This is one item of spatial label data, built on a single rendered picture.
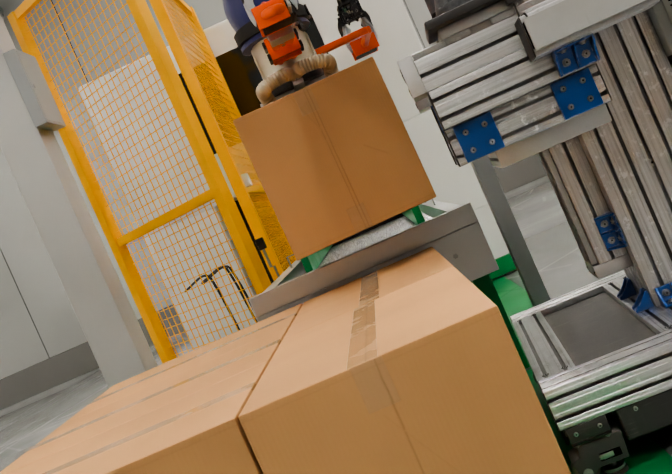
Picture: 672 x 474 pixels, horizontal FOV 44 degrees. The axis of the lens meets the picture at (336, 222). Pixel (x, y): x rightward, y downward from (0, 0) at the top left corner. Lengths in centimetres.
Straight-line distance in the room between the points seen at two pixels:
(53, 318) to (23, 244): 113
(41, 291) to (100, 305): 943
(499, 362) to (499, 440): 11
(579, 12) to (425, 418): 93
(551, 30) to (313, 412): 94
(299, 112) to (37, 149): 141
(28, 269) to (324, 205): 1073
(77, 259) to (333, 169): 140
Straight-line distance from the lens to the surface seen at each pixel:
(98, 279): 328
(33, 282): 1275
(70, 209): 330
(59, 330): 1270
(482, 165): 301
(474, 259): 245
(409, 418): 121
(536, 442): 124
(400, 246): 243
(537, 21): 178
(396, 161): 218
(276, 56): 223
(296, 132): 218
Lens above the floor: 76
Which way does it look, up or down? 1 degrees down
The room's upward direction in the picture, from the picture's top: 24 degrees counter-clockwise
